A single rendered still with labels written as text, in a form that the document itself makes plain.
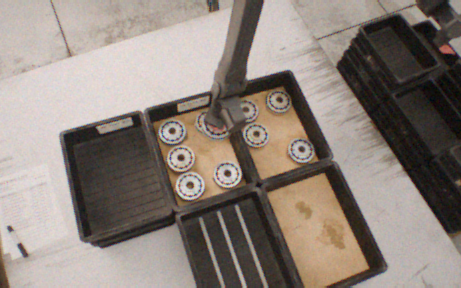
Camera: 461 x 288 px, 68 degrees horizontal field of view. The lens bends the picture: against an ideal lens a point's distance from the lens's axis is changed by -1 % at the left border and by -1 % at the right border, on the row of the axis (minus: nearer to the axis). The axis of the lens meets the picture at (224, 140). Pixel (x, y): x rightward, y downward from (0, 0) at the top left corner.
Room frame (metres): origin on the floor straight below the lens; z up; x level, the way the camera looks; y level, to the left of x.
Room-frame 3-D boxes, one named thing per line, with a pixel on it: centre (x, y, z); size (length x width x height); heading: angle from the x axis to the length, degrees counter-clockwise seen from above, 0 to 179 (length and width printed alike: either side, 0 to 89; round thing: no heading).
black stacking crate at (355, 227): (0.25, -0.37, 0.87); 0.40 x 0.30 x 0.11; 30
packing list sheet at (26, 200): (0.15, 0.69, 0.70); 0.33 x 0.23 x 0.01; 35
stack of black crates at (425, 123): (1.06, -1.09, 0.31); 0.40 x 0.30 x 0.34; 35
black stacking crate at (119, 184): (0.30, 0.35, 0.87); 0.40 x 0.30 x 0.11; 30
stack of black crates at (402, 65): (1.38, -0.85, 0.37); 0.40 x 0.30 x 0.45; 35
